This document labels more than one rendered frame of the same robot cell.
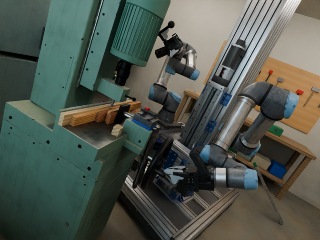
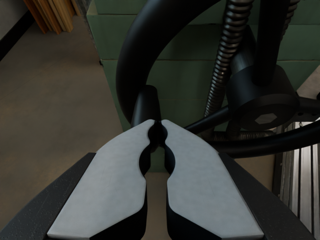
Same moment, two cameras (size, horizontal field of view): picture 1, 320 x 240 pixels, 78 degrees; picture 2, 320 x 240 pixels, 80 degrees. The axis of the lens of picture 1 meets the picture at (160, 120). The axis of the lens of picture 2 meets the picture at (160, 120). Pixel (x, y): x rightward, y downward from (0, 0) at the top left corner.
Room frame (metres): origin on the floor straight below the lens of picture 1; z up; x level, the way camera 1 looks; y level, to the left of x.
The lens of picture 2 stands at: (0.74, -0.18, 0.97)
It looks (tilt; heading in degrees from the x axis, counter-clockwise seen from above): 57 degrees down; 77
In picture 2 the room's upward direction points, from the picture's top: straight up
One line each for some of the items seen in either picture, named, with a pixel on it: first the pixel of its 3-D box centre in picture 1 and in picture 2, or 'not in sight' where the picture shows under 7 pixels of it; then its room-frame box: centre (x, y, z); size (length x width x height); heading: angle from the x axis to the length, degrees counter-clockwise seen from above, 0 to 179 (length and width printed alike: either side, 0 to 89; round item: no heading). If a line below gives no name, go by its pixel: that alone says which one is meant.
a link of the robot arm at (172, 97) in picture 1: (172, 100); not in sight; (1.56, -0.03, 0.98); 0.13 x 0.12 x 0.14; 97
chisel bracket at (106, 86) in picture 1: (113, 91); not in sight; (0.95, 0.27, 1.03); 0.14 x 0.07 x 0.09; 77
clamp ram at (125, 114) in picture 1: (127, 115); not in sight; (0.92, 0.16, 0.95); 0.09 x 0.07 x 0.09; 167
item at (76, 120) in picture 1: (115, 110); not in sight; (1.00, 0.24, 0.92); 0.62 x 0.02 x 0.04; 167
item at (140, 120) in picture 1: (146, 117); not in sight; (0.91, 0.06, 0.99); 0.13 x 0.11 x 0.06; 167
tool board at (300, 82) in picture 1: (264, 84); not in sight; (3.76, -1.43, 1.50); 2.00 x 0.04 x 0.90; 70
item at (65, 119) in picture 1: (106, 109); not in sight; (0.95, 0.27, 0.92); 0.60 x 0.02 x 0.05; 167
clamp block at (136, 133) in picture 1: (140, 130); not in sight; (0.90, 0.07, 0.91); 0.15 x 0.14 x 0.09; 167
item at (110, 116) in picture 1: (117, 115); not in sight; (0.92, 0.20, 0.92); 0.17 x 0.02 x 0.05; 167
